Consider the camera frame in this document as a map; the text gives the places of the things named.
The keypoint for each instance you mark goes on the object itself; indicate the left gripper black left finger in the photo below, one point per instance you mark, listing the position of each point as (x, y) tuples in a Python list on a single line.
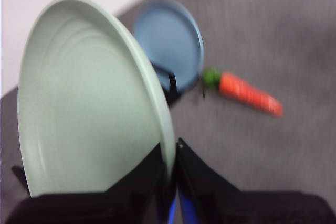
[(118, 205)]

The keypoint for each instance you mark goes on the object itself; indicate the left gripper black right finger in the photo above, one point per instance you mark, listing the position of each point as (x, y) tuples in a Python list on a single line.
[(223, 203)]

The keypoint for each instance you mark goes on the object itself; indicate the green plate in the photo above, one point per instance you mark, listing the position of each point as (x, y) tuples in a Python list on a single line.
[(86, 108)]

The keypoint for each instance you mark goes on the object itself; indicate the orange toy carrot green leaves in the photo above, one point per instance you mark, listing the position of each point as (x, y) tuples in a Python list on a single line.
[(246, 93)]

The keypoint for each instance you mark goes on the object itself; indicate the black plate rack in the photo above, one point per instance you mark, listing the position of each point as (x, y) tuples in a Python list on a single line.
[(172, 90)]

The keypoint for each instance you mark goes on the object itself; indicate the blue plate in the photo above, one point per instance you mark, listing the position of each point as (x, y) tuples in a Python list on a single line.
[(170, 43)]

